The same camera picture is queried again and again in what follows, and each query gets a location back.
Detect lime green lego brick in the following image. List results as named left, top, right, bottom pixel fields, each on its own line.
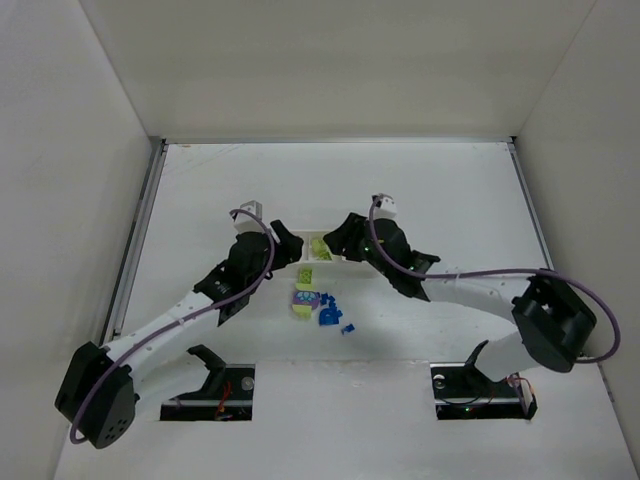
left=297, top=268, right=313, bottom=285

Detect purple round lego piece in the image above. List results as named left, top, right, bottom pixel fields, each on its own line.
left=292, top=290, right=321, bottom=310

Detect small blue lego piece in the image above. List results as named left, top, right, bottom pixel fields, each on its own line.
left=340, top=324, right=355, bottom=335

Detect lime lego plate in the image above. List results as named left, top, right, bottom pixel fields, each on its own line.
left=291, top=304, right=313, bottom=320

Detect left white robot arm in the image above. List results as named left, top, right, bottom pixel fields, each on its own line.
left=54, top=212, right=304, bottom=449

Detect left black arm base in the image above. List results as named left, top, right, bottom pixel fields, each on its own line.
left=159, top=345, right=256, bottom=422

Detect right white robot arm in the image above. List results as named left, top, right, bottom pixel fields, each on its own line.
left=323, top=213, right=596, bottom=382

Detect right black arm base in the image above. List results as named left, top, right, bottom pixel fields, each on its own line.
left=430, top=340, right=538, bottom=421

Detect white three-compartment tray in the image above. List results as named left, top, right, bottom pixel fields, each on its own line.
left=292, top=230, right=371, bottom=272

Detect small blue lego pieces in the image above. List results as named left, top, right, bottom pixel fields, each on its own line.
left=320, top=293, right=336, bottom=308

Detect blue arch lego piece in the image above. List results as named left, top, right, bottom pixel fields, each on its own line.
left=318, top=308, right=343, bottom=326

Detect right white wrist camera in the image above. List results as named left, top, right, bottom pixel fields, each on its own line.
left=371, top=193, right=398, bottom=220

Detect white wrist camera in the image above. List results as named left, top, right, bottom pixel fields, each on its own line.
left=371, top=193, right=398, bottom=220
left=230, top=200, right=263, bottom=234

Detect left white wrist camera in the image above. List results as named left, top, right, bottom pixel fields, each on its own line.
left=230, top=200, right=263, bottom=234

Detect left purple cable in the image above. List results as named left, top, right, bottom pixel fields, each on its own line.
left=68, top=208, right=277, bottom=445

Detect purple cable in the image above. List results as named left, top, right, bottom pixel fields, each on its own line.
left=68, top=208, right=277, bottom=445
left=368, top=195, right=621, bottom=362

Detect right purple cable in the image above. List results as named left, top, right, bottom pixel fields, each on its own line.
left=368, top=195, right=621, bottom=362

